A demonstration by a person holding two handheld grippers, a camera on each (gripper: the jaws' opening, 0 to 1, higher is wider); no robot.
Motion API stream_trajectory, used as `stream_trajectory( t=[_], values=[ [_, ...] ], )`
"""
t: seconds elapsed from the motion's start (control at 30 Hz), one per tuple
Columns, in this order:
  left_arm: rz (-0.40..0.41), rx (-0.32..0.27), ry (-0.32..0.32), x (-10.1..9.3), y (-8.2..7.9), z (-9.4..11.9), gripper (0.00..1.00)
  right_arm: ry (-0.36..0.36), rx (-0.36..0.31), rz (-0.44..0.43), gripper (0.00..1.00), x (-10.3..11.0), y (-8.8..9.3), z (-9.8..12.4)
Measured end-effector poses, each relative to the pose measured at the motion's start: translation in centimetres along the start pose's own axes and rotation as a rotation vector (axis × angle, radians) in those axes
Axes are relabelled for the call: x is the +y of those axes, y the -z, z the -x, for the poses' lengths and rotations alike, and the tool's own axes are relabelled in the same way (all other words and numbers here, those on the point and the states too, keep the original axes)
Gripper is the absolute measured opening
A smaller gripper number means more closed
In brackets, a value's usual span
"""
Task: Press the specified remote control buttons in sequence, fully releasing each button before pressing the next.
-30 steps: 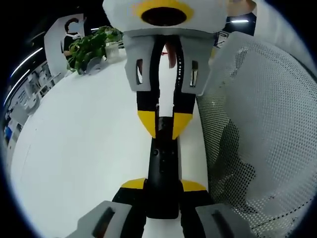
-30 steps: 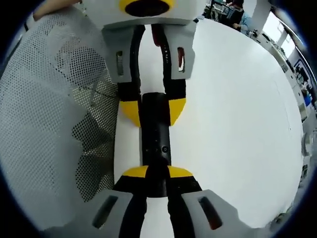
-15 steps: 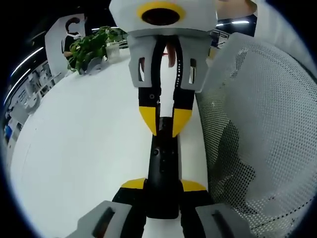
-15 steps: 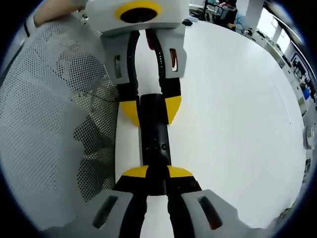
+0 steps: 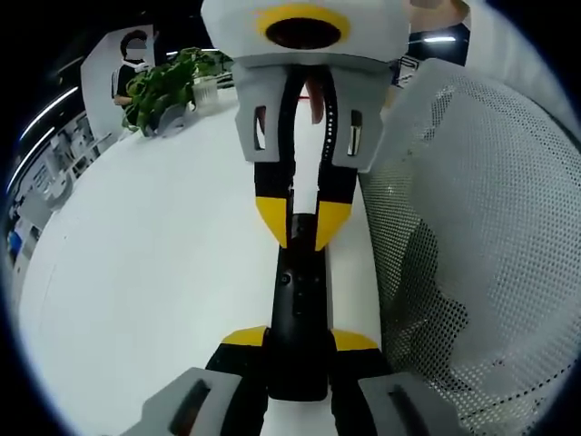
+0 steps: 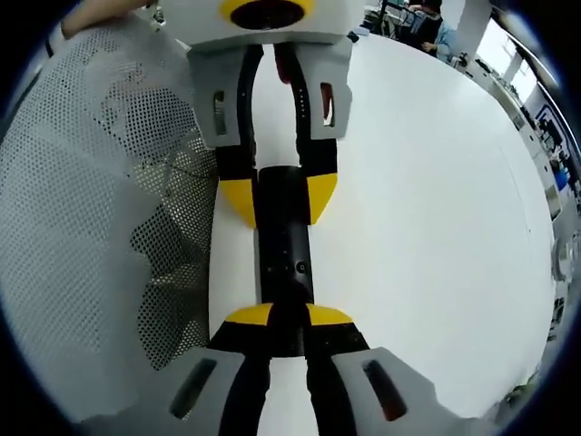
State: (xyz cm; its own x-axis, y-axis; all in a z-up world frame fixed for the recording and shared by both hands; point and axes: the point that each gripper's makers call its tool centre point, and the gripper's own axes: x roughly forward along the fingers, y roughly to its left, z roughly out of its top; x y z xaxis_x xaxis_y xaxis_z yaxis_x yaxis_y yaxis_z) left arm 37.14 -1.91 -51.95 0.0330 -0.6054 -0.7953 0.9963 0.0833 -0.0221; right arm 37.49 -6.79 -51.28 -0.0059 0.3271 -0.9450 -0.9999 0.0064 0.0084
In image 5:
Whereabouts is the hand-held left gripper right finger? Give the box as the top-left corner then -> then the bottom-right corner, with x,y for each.
328,328 -> 460,436

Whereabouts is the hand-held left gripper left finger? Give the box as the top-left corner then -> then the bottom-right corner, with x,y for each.
134,323 -> 270,436

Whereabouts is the black remote control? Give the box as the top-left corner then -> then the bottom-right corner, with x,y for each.
264,212 -> 330,403

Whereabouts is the person's right hand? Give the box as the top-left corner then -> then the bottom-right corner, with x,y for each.
304,75 -> 327,127

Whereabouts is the white ribbed plant pot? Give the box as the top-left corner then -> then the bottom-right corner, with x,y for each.
192,76 -> 221,106

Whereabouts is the grey curved holder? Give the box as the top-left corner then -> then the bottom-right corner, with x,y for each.
151,103 -> 188,138

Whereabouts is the green potted plant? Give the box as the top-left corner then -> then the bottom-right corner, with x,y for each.
121,46 -> 233,138

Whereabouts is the white mesh basket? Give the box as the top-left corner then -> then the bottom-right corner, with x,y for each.
357,57 -> 581,436

